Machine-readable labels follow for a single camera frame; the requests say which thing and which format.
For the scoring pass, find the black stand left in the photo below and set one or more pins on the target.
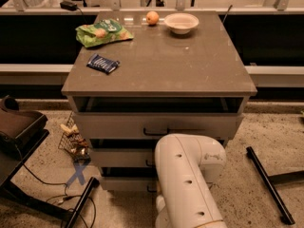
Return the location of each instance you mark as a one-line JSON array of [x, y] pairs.
[[21, 133]]

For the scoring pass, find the orange fruit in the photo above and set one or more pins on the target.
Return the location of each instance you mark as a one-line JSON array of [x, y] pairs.
[[152, 18]]

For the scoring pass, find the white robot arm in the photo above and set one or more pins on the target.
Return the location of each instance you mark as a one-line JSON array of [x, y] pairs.
[[187, 166]]

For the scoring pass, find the blue snack packet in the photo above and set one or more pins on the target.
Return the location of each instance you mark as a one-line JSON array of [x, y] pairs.
[[102, 64]]

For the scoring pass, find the black stand leg right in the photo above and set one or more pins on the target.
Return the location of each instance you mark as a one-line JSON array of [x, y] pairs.
[[272, 181]]

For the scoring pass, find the white bowl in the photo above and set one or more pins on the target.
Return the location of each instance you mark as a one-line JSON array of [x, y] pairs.
[[181, 23]]

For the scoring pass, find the grey drawer cabinet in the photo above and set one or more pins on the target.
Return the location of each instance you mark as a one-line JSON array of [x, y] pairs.
[[159, 72]]

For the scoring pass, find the blue tape cross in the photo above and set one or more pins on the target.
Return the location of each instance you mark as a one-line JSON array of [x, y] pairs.
[[79, 167]]

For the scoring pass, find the black power adapter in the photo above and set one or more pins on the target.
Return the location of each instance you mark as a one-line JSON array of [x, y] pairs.
[[66, 5]]

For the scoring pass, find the green snack bag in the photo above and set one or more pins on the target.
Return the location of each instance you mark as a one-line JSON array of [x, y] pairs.
[[101, 33]]

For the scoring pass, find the grey drawer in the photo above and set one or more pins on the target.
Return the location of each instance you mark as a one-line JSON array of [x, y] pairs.
[[112, 157], [129, 184], [155, 125]]

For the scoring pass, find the wire basket with items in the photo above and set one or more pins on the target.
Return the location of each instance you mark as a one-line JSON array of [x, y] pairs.
[[72, 141]]

